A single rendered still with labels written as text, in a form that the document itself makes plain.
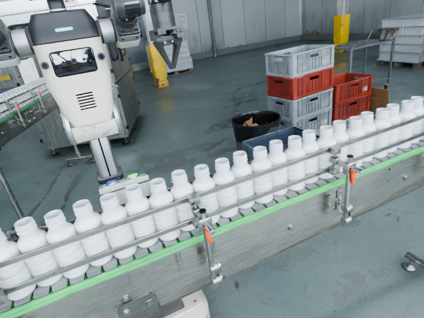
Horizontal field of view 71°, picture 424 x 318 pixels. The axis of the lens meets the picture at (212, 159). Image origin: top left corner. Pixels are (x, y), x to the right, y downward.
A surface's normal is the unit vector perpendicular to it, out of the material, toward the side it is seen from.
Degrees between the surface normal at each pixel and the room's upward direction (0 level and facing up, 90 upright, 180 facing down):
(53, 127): 90
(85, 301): 90
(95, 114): 90
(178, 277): 90
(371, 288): 0
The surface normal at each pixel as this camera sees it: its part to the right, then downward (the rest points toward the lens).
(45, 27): 0.41, 0.34
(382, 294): -0.13, -0.90
